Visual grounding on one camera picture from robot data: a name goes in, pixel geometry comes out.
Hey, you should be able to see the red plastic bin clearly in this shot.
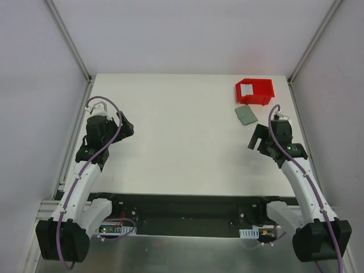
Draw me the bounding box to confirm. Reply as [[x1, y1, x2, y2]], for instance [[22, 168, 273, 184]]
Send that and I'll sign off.
[[235, 78, 275, 106]]

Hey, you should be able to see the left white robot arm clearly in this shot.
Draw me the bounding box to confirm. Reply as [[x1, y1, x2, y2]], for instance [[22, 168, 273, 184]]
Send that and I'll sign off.
[[35, 111, 134, 263]]

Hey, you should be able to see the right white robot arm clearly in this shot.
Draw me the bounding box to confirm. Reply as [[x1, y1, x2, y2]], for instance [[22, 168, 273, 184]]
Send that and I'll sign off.
[[248, 119, 352, 262]]

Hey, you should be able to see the stack of white cards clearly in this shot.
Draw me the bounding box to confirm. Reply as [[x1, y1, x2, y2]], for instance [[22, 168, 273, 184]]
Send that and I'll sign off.
[[240, 84, 254, 97]]

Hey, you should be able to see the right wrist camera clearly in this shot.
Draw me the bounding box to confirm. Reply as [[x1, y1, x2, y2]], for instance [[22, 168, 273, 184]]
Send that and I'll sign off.
[[274, 111, 292, 125]]

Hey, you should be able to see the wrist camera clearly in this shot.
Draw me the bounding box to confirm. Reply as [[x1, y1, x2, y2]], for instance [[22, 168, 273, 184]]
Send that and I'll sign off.
[[274, 111, 292, 125], [85, 101, 111, 120]]

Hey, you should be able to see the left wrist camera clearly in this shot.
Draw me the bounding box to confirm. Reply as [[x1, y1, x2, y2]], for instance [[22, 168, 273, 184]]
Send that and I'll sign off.
[[85, 101, 111, 120]]

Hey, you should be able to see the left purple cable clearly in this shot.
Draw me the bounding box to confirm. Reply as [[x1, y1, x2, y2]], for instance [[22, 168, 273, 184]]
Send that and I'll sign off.
[[56, 96, 123, 270]]

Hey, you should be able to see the purple cable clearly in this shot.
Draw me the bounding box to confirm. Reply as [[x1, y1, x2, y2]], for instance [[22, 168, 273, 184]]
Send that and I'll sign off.
[[56, 96, 123, 270], [268, 104, 344, 273]]

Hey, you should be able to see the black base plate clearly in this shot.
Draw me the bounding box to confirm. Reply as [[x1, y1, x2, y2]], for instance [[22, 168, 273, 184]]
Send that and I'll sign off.
[[88, 193, 283, 238]]

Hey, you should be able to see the left white cable duct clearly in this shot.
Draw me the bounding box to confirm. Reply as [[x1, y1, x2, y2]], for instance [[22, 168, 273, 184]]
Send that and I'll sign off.
[[98, 225, 137, 237]]

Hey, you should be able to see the white cable duct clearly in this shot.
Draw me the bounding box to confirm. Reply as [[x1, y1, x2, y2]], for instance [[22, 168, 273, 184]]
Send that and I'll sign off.
[[98, 225, 137, 237], [239, 229, 259, 239]]

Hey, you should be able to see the right white cable duct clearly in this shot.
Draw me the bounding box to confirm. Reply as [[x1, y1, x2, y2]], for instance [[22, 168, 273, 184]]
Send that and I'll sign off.
[[239, 229, 259, 239]]

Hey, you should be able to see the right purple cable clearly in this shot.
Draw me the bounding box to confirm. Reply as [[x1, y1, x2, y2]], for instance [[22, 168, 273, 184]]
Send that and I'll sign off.
[[268, 104, 344, 273]]

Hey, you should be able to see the right aluminium frame post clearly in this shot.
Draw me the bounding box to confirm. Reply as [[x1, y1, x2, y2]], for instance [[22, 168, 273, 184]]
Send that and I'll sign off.
[[287, 0, 344, 86]]

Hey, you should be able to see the aluminium frame post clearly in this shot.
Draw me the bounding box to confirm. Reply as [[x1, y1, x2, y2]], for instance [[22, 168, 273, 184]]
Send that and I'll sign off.
[[43, 0, 93, 82], [287, 0, 344, 86]]

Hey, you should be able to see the left aluminium frame post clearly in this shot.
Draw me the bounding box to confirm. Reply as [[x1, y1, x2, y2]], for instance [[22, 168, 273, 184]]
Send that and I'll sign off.
[[43, 0, 93, 82]]

